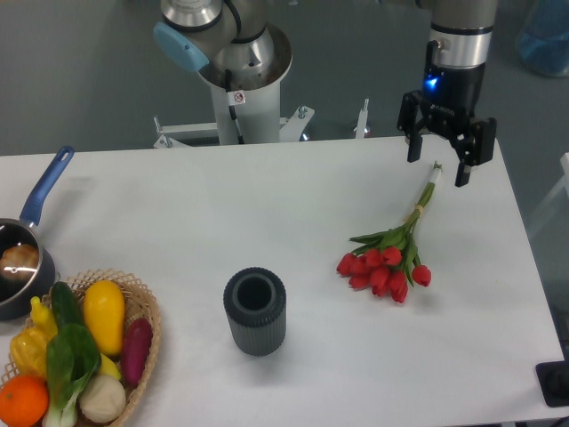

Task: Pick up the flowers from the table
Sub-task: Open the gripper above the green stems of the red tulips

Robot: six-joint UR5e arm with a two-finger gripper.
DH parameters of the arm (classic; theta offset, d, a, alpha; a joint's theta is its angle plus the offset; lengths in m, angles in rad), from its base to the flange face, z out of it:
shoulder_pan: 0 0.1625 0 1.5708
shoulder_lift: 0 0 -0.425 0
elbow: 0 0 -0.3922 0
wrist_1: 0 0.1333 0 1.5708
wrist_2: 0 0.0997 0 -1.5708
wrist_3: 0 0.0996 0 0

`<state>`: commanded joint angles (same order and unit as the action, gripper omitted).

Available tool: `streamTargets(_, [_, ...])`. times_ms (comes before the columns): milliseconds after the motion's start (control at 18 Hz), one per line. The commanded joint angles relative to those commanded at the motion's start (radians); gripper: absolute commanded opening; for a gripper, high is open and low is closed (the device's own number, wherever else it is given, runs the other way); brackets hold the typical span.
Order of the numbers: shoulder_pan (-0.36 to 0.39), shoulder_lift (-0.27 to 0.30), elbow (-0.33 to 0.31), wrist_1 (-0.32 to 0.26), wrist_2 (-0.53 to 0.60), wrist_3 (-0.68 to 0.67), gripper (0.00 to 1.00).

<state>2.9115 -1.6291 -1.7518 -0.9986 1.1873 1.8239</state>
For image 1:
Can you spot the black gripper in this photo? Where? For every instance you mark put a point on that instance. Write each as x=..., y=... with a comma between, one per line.
x=445, y=106

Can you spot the green cucumber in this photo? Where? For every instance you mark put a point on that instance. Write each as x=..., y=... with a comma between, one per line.
x=65, y=308

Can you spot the dark grey ribbed vase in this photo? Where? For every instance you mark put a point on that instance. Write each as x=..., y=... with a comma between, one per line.
x=254, y=300

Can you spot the green bok choy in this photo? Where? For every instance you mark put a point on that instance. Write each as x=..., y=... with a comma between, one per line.
x=72, y=358

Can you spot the yellow bell pepper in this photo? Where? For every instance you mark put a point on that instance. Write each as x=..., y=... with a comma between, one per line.
x=28, y=350

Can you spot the orange fruit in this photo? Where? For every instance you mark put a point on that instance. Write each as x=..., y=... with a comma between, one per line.
x=24, y=401

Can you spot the white metal base frame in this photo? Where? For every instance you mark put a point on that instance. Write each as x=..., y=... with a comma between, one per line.
x=291, y=129

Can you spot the purple eggplant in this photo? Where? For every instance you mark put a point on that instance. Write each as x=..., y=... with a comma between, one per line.
x=136, y=347

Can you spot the beige mushroom ball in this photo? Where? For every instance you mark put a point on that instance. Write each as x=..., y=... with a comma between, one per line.
x=103, y=399

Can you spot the yellow banana piece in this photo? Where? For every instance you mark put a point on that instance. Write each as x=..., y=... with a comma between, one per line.
x=109, y=367

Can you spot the black device at edge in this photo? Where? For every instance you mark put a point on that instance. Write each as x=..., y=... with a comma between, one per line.
x=553, y=380

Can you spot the blue translucent container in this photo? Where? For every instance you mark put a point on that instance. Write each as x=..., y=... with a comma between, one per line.
x=542, y=42

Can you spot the brown bread in pan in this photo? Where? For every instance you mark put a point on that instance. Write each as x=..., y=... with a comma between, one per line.
x=19, y=263

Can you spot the small yellow gourd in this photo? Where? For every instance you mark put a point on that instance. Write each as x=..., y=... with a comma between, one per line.
x=42, y=317

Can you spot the yellow squash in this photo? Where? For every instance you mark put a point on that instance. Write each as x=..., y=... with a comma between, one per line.
x=104, y=309

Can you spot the red tulip bouquet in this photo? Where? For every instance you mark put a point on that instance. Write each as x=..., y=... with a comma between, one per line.
x=388, y=262

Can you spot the blue-handled saucepan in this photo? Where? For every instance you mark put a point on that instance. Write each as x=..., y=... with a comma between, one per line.
x=16, y=295

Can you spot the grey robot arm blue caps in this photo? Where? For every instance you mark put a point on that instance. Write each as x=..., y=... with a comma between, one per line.
x=192, y=33

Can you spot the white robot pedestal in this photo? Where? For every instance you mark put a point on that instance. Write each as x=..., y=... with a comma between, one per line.
x=245, y=84

